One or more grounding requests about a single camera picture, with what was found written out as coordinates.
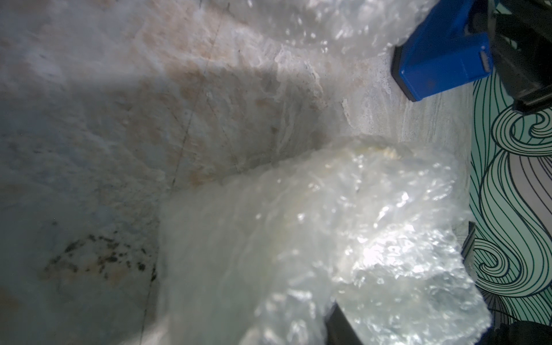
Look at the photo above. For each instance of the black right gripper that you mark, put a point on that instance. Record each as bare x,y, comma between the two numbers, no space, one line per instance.
521,48

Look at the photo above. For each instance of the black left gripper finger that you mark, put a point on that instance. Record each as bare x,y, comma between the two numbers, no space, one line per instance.
338,330

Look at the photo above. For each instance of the clear bubble wrap sheet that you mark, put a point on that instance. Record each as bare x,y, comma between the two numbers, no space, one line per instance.
362,225
341,27

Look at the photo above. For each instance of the blue tape dispenser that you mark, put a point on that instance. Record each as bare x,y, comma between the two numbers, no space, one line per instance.
450,48

